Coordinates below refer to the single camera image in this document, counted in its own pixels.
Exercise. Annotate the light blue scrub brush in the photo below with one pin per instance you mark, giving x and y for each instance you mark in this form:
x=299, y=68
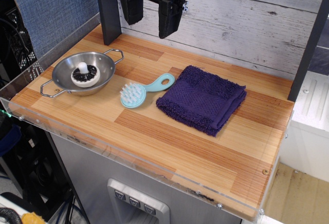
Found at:
x=133, y=95

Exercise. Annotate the purple folded napkin cloth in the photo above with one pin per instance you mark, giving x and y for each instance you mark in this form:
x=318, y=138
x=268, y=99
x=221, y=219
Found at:
x=202, y=100

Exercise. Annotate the white toy mushroom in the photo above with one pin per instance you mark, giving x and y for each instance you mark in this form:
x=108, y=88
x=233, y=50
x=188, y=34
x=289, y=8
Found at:
x=85, y=75

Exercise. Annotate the blue fabric partition panel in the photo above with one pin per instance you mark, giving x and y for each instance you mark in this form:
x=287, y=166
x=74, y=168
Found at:
x=54, y=26

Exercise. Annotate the black plastic crate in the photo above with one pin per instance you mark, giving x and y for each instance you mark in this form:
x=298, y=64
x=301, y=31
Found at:
x=17, y=52

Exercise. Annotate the stainless cabinet front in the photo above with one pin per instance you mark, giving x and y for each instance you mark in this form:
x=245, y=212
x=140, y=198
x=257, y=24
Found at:
x=90, y=172

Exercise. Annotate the white ribbed box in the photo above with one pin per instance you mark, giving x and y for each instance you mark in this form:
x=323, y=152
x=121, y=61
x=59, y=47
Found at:
x=311, y=106

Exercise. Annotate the silver dispenser button panel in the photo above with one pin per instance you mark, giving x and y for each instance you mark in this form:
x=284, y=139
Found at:
x=133, y=206

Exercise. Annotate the dark left vertical post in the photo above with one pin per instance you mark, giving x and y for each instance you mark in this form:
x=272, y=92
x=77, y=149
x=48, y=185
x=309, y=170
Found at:
x=110, y=20

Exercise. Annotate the dark vertical post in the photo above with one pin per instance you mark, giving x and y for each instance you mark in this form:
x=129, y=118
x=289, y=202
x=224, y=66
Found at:
x=110, y=20
x=309, y=50

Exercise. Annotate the steel two-handled bowl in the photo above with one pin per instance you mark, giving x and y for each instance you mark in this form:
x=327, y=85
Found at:
x=61, y=74

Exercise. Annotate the dark right vertical post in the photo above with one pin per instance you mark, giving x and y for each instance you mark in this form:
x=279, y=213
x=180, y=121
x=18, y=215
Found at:
x=309, y=50

